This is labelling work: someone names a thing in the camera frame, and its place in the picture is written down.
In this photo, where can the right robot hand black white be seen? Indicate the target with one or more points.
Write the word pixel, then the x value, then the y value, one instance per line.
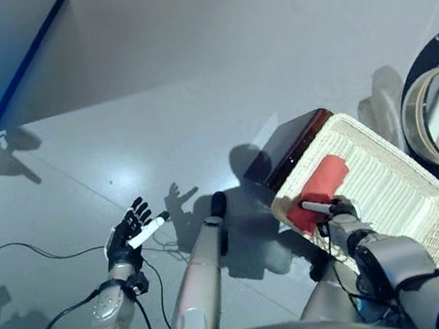
pixel 343 209

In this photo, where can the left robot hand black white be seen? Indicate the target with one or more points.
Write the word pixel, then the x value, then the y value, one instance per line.
pixel 122 246

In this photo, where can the red cloth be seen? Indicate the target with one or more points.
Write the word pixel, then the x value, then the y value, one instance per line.
pixel 322 181

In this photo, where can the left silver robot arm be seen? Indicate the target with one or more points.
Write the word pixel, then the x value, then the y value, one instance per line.
pixel 101 312

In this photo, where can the white wicker tray basket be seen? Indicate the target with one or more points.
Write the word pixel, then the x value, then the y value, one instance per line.
pixel 397 203

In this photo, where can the right black robot foot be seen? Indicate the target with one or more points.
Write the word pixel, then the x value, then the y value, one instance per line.
pixel 318 272

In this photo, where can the black robot foot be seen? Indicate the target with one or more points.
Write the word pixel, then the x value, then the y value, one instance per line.
pixel 318 272
pixel 218 204

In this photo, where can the left robot leg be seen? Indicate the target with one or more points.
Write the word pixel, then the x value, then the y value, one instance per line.
pixel 197 285

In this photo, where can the robot leg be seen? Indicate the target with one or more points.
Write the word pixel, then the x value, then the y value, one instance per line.
pixel 329 301
pixel 197 285

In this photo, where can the glossy dark brown stool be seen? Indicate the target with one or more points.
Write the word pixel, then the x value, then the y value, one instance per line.
pixel 283 142

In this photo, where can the right robot leg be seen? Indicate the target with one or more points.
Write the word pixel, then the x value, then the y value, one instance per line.
pixel 329 301

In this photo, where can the left black robot foot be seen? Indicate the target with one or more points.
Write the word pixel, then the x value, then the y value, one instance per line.
pixel 218 204

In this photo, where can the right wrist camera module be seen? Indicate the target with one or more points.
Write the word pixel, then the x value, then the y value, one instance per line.
pixel 323 229

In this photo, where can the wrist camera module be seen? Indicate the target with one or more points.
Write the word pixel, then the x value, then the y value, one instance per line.
pixel 323 229
pixel 138 283

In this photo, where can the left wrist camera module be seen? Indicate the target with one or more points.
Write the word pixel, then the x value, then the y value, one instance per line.
pixel 138 283

